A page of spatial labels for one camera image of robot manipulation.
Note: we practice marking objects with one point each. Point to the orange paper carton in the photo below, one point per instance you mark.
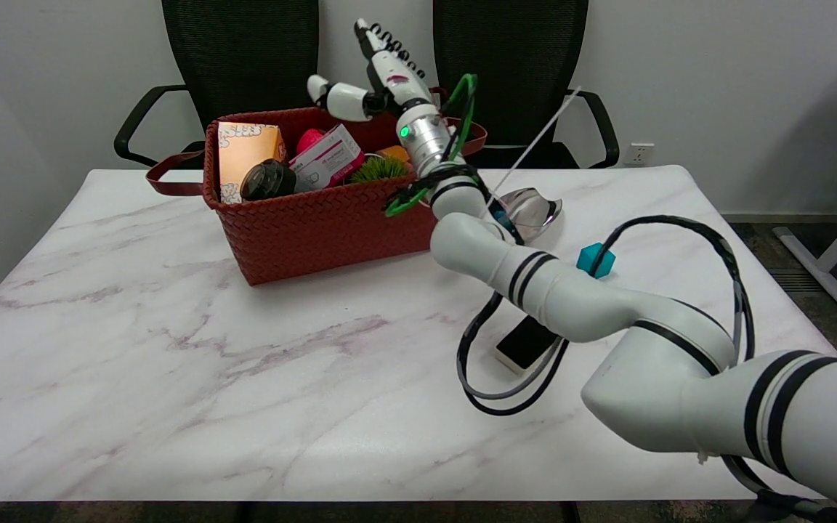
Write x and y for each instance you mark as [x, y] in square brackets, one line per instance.
[244, 152]

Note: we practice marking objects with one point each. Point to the green plant in white pot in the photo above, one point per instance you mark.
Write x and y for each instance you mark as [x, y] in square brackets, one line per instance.
[378, 171]

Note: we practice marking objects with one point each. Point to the white paper box pink edge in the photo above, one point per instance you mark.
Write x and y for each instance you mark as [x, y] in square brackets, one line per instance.
[328, 160]

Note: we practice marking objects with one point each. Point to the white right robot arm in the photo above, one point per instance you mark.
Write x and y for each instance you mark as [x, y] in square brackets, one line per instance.
[607, 305]

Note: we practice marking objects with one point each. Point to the red toy fruit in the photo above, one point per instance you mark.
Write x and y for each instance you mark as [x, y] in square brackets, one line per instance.
[309, 138]

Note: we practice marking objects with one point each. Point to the dark round jar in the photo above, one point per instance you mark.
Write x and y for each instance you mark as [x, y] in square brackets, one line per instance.
[267, 181]

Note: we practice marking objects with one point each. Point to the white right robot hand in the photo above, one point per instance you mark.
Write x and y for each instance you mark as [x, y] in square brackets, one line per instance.
[397, 76]

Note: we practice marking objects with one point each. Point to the white wall socket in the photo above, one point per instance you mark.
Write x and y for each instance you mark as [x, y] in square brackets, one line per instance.
[641, 154]

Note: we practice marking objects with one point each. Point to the silver metal scoop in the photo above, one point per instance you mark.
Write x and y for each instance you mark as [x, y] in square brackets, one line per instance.
[531, 207]

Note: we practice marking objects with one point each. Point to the teal cube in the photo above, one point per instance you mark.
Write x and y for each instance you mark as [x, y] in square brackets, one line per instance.
[594, 259]

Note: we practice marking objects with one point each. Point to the white desk frame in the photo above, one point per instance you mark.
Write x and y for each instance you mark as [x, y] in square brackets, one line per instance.
[836, 250]

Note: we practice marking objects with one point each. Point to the small orange item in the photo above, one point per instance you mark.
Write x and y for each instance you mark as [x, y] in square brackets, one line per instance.
[394, 152]

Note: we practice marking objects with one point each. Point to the black mesh office chair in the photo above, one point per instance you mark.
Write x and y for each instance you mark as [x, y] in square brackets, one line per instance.
[240, 51]
[509, 43]

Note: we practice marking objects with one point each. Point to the red woven basket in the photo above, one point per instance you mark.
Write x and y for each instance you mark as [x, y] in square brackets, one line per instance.
[331, 225]

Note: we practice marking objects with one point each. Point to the black whiteboard eraser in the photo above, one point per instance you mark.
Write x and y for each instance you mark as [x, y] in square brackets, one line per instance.
[524, 341]

